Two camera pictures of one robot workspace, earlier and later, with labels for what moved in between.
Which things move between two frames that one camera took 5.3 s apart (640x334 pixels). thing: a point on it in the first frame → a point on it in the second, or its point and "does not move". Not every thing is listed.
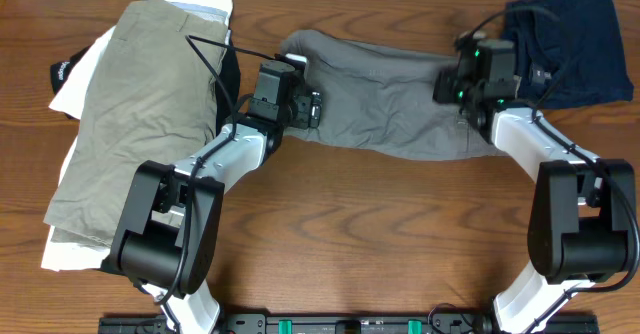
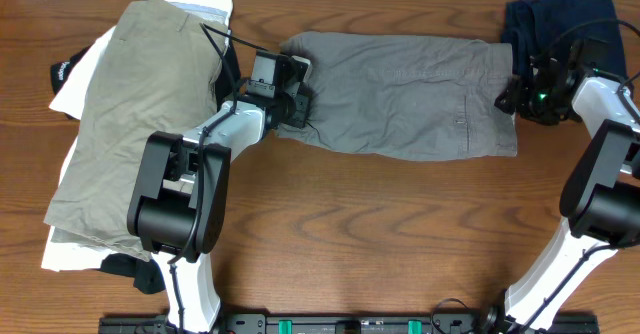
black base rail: (344, 324) does not move
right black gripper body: (451, 89) → (533, 103)
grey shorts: (378, 98) does not move
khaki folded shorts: (151, 98) does not move
